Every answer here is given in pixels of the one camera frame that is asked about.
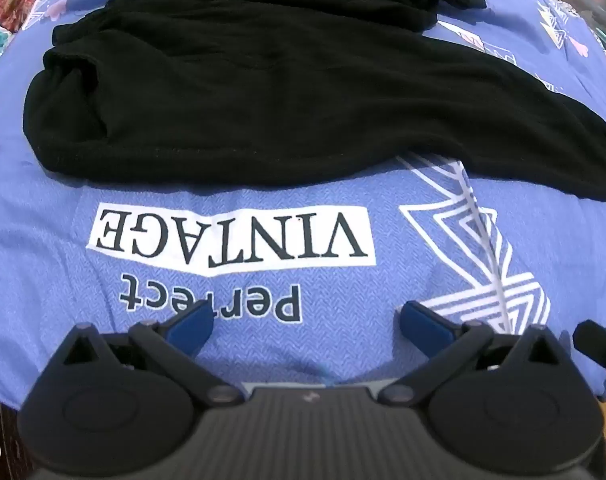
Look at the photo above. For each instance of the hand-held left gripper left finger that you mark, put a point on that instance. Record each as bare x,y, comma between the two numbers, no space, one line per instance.
190,327

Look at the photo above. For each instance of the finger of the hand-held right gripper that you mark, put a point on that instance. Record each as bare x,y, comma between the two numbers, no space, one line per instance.
595,340

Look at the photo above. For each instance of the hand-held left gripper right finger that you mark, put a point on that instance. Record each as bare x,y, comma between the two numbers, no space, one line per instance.
423,325

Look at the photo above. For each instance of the black pants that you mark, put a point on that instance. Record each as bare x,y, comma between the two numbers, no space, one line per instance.
233,85

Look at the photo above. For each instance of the blue printed bed sheet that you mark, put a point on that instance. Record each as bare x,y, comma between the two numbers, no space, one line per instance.
283,340

